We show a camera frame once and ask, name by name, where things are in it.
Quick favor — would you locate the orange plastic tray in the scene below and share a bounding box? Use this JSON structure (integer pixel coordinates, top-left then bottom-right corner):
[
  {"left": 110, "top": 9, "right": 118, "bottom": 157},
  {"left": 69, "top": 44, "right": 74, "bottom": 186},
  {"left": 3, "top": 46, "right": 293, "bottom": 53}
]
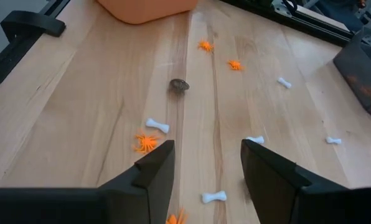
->
[{"left": 96, "top": 0, "right": 199, "bottom": 25}]

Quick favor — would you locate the dark grey plastic bin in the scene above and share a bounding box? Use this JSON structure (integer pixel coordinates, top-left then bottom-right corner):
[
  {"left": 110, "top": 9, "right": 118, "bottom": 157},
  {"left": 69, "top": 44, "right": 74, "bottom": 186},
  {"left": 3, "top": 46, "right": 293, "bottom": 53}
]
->
[{"left": 333, "top": 26, "right": 371, "bottom": 121}]

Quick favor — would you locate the black table frame bracket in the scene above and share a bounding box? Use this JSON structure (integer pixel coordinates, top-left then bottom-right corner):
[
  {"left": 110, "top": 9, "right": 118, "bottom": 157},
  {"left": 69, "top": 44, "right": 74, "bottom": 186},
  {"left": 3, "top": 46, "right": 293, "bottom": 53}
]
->
[{"left": 0, "top": 10, "right": 67, "bottom": 43}]

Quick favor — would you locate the black table frame rail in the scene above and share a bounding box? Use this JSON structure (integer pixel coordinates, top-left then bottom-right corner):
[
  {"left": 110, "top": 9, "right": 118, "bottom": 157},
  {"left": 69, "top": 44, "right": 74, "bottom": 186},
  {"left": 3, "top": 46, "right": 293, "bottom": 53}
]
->
[
  {"left": 0, "top": 0, "right": 72, "bottom": 100},
  {"left": 219, "top": 0, "right": 354, "bottom": 47}
]

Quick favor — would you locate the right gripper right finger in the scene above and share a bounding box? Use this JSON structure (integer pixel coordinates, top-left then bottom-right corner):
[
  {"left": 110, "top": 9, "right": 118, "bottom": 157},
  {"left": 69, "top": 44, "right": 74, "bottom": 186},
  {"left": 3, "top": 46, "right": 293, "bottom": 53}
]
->
[{"left": 240, "top": 139, "right": 371, "bottom": 224}]

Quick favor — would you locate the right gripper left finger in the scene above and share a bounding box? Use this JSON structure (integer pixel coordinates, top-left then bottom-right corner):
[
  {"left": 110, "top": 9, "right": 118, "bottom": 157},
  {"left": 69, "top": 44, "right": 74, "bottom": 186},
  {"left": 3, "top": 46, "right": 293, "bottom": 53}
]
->
[{"left": 0, "top": 139, "right": 176, "bottom": 224}]

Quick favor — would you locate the large grey stone left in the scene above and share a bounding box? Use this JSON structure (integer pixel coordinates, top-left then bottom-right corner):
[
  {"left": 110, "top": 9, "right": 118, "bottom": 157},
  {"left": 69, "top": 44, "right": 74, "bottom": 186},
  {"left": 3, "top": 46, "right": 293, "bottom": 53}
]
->
[{"left": 168, "top": 78, "right": 191, "bottom": 94}]

